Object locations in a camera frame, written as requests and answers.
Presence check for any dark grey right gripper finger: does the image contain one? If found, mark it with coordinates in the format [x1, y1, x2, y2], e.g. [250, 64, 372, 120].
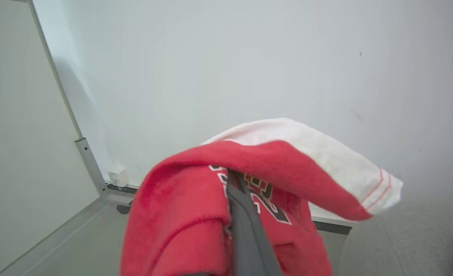
[226, 171, 282, 276]

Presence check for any red fleece top white sleeve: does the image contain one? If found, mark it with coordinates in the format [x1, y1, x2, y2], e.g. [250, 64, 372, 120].
[120, 118, 403, 276]

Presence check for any white wall socket box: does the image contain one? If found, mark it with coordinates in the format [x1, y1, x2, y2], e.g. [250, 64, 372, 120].
[108, 168, 129, 187]

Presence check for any grey metal partition frame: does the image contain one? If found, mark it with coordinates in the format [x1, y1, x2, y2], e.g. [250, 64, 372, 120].
[0, 0, 135, 276]

